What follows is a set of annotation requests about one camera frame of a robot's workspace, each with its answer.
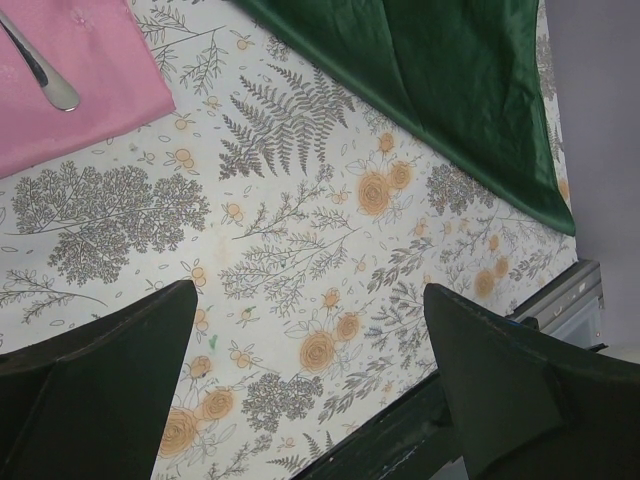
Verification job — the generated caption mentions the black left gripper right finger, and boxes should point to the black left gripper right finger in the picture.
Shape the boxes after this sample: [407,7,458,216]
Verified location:
[424,284,639,479]

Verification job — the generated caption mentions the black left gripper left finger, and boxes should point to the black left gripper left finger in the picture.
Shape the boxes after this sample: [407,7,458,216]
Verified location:
[1,280,198,479]

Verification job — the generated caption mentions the dark green cloth napkin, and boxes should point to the dark green cloth napkin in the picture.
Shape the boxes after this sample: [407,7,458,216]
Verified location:
[240,0,576,235]

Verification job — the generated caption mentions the floral tablecloth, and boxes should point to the floral tablecloth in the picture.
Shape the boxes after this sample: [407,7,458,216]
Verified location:
[1,1,577,479]

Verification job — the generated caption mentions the silver spoon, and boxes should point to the silver spoon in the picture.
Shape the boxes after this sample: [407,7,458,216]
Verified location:
[1,12,81,112]

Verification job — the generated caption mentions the pink placemat cloth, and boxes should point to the pink placemat cloth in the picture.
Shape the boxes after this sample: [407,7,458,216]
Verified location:
[1,0,175,177]

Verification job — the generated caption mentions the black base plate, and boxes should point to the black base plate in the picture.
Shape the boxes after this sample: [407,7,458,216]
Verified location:
[293,373,468,480]

